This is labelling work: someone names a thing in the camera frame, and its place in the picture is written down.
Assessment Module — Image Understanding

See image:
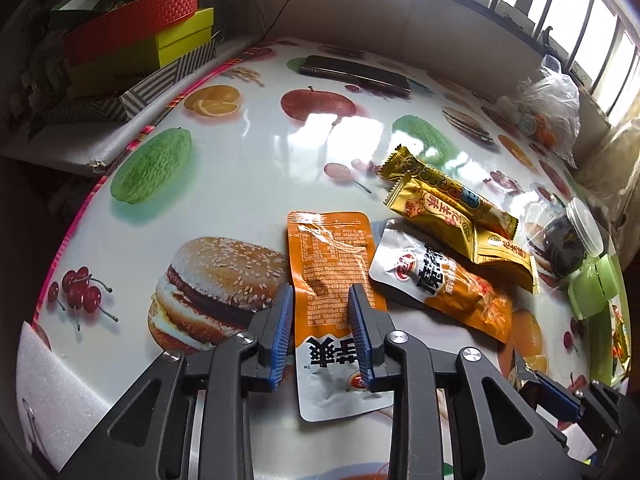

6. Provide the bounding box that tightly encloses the white foam sheet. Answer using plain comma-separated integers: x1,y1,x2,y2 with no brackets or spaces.
15,320,126,471

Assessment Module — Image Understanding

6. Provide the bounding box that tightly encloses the clear plastic bag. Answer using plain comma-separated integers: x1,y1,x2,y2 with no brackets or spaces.
495,55,583,168

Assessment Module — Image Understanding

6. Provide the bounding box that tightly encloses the orange silver snack pouch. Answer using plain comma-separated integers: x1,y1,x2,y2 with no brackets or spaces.
286,210,396,423
369,218,515,343

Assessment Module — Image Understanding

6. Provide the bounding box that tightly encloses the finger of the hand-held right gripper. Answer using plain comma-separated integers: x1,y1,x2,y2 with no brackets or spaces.
514,352,541,388
535,372,626,442

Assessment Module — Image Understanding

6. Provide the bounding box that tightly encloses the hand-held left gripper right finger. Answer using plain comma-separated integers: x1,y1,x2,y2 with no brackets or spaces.
347,282,571,480

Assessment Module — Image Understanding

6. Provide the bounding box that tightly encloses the cream patterned curtain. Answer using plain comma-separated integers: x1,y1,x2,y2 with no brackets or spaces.
570,105,640,261

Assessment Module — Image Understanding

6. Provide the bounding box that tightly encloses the long gold snack bar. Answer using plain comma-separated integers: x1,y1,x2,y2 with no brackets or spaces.
376,144,518,241

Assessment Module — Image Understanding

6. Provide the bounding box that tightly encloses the black smartphone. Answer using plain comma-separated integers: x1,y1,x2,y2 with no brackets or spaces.
298,55,412,97

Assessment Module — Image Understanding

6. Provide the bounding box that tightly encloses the red woven pattern box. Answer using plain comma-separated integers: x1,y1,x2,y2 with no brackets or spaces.
50,0,198,66

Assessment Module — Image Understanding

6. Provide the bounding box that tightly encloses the green cardboard box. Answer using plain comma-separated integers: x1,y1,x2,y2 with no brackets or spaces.
587,290,633,386

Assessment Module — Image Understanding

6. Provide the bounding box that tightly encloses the clear jar with white lid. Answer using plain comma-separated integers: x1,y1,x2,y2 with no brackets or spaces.
540,197,606,278

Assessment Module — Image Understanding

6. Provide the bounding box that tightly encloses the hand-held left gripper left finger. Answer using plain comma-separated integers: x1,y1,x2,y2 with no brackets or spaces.
59,282,296,480

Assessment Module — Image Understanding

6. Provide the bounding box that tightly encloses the black cable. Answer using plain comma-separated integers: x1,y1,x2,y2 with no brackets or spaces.
259,0,312,42

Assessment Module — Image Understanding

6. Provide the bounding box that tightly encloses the green plastic jar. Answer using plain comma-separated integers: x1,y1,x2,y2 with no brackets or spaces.
567,255,621,321

